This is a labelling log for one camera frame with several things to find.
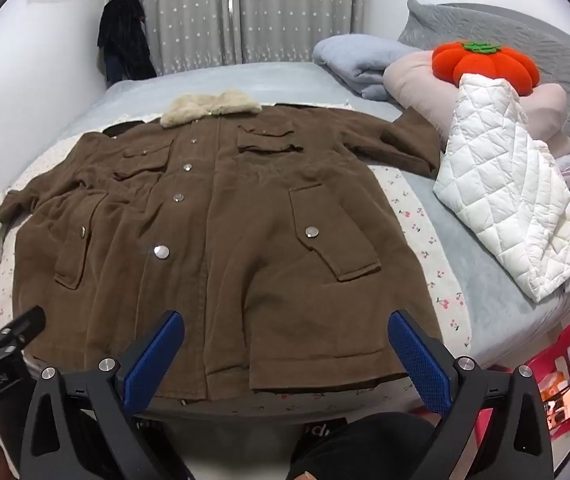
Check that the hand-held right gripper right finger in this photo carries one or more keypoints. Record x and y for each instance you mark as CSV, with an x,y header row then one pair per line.
x,y
420,362

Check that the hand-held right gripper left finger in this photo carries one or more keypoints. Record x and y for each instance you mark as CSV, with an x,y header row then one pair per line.
x,y
155,362

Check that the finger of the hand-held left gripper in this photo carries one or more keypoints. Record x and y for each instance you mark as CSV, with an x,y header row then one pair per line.
x,y
22,327

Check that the brown coat with fleece collar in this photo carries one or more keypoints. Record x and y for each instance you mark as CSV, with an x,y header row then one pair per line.
x,y
215,235

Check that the dark hanging clothes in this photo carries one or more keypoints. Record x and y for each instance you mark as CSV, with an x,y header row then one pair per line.
x,y
122,35

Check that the person's dark pants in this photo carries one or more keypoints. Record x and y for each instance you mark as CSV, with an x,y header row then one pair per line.
x,y
365,447

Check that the cherry print bed sheet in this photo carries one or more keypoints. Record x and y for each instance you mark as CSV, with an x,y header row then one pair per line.
x,y
430,260

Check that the white quilted jacket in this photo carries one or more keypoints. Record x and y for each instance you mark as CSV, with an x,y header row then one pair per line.
x,y
505,200

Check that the pink pillow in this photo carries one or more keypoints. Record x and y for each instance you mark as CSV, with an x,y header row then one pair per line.
x,y
415,87

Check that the orange pumpkin cushion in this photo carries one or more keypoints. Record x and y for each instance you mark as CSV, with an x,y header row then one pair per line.
x,y
470,62

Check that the bed with grey sheet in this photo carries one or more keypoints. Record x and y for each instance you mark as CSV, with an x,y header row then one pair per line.
x,y
290,80

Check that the light blue folded blanket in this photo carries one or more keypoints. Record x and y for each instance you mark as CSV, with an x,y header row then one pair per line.
x,y
355,55

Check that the grey quilted headboard cover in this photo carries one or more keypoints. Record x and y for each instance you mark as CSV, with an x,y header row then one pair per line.
x,y
540,35

